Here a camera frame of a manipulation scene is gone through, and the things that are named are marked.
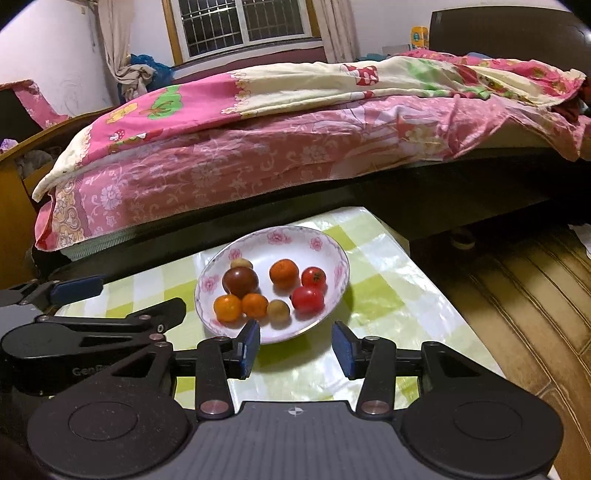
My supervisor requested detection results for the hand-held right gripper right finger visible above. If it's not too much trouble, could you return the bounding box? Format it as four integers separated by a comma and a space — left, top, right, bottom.
331, 320, 490, 420

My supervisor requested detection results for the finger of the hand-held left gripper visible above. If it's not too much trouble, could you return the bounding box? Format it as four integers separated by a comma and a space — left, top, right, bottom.
0, 298, 186, 363
0, 275, 106, 308

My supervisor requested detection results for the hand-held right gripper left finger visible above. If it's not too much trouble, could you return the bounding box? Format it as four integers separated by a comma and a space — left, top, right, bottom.
104, 319, 262, 421

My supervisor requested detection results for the small orange mandarin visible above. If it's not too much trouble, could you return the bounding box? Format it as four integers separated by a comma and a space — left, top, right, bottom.
241, 292, 269, 320
213, 294, 243, 324
269, 259, 300, 288

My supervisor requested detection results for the large red tomato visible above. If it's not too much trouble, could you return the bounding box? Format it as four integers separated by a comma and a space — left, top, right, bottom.
291, 286, 326, 315

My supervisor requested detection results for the dark purple tomato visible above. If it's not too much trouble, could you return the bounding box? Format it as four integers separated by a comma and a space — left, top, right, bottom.
222, 267, 260, 298

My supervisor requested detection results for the small red tomato with stem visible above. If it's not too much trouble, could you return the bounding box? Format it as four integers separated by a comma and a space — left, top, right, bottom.
301, 267, 328, 291

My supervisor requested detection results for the white floral rim plate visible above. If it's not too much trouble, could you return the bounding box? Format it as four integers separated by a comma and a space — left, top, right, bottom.
195, 226, 350, 345

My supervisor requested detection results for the green white checked tablecloth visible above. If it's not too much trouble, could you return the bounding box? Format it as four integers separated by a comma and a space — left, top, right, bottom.
46, 206, 505, 411

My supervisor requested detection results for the bed with pink quilt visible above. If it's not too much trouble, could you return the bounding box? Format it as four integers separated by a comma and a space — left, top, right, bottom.
32, 143, 591, 282

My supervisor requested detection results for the pink floral bedsheet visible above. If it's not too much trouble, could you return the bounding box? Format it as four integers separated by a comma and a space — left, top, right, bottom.
34, 99, 591, 252

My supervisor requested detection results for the light slipper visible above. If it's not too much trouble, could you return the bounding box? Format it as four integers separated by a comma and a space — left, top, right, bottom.
450, 228, 476, 250

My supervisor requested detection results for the pink patterned cloth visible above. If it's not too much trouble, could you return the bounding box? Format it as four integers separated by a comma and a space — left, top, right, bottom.
14, 80, 70, 130

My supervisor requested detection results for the blue cloth pile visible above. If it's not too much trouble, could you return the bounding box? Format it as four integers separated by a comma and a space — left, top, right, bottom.
129, 54, 174, 93

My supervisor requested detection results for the cream tied curtain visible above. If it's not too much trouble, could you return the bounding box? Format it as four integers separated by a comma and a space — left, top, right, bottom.
99, 0, 158, 102

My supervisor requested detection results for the pink cartoon print quilt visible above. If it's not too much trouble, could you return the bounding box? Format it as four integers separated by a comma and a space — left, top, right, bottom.
34, 50, 586, 199

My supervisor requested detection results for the window with metal grille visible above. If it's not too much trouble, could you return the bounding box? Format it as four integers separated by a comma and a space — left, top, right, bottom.
161, 0, 324, 68

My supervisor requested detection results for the cream hanging curtain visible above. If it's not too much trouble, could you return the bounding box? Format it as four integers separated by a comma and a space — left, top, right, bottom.
321, 0, 358, 63

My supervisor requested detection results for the dark brown headboard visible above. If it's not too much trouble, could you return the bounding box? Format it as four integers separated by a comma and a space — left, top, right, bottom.
429, 0, 588, 70

